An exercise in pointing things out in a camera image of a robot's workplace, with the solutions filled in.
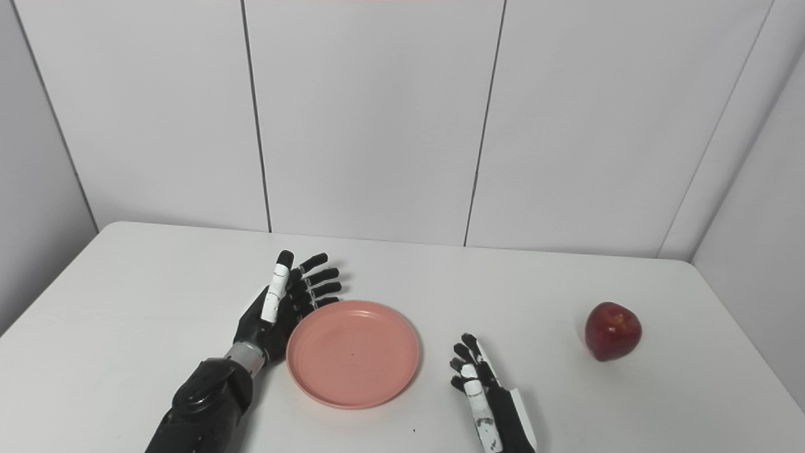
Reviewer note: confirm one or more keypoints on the black and white right hand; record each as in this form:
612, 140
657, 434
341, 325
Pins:
500, 418

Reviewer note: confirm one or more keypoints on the black and white left hand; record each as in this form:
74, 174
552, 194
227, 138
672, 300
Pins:
267, 327

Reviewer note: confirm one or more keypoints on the pink round plate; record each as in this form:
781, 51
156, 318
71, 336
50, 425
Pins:
352, 355

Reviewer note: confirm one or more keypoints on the red apple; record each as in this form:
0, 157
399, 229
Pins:
613, 332

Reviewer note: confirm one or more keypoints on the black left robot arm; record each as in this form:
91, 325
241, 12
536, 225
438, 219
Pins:
204, 402

